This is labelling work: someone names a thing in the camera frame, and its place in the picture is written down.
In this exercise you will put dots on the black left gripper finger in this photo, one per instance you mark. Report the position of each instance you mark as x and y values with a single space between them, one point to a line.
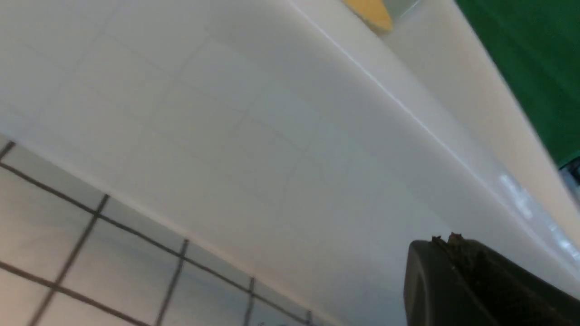
462 282

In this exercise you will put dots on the green backdrop cloth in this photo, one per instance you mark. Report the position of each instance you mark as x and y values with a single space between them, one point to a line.
535 45

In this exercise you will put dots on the white plastic bin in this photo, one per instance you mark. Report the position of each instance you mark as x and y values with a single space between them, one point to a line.
255 162

